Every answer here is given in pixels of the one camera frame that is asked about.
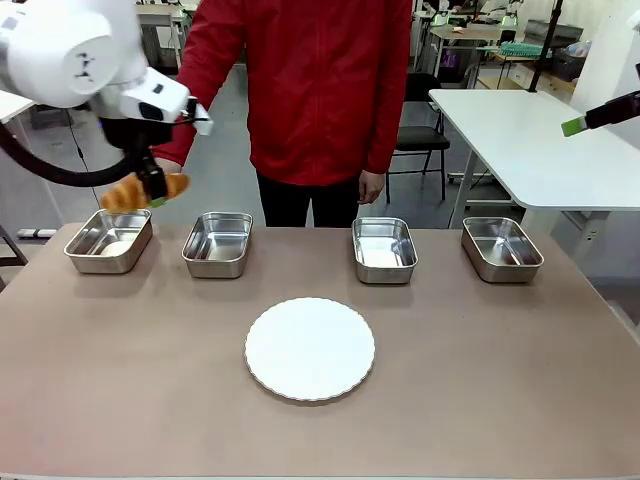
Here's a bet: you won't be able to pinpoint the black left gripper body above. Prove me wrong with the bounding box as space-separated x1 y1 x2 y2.
99 115 174 152

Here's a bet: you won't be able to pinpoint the golden croissant bread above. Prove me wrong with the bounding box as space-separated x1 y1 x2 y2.
99 172 191 212

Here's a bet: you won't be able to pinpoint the person's left forearm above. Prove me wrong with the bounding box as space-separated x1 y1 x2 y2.
364 64 412 176

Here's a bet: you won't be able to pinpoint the person's right forearm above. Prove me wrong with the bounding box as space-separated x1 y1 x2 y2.
149 64 236 169

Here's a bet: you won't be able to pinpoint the steel rectangular container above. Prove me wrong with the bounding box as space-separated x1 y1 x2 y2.
351 216 419 285
63 208 154 275
181 211 254 279
460 216 545 284

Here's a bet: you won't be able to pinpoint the person's left hand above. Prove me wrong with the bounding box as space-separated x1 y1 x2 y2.
357 168 385 206

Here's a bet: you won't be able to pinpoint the dark storage bin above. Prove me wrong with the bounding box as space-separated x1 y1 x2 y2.
551 42 587 81

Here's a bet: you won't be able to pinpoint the white side table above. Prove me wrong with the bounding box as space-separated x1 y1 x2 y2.
428 88 640 236

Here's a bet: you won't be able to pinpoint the black stand pole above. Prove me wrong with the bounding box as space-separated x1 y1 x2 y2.
528 0 562 94

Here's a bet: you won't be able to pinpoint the green crate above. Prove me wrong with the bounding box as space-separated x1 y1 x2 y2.
499 41 545 59

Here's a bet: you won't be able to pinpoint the small white table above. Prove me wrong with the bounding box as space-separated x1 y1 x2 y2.
0 89 37 124

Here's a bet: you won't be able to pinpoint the black trousers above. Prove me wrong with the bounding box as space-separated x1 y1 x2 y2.
255 169 362 229

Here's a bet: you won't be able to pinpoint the background work desk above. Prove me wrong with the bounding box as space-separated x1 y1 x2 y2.
428 23 502 76

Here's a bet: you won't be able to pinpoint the black folding chair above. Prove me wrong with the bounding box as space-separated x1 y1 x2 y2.
385 72 452 204

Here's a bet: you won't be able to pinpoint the person in red jacket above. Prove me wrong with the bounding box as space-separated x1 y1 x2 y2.
149 0 414 187

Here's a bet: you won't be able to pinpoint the white scalloped plate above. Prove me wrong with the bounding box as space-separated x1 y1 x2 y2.
244 297 376 403

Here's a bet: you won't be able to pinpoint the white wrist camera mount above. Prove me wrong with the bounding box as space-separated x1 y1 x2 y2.
119 69 214 136

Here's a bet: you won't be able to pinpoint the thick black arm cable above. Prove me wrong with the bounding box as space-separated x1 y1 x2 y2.
0 122 151 189

